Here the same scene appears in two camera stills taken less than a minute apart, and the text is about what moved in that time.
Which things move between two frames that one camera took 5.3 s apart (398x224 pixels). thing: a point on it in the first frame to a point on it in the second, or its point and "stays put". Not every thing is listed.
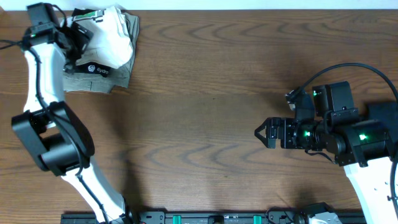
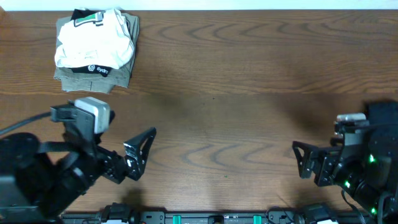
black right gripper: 288,125 to 329,157
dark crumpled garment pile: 387,113 stays put
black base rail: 135,217 stays put
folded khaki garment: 95,83 stays put
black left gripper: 78,38 to 116,168
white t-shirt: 111,44 stays put
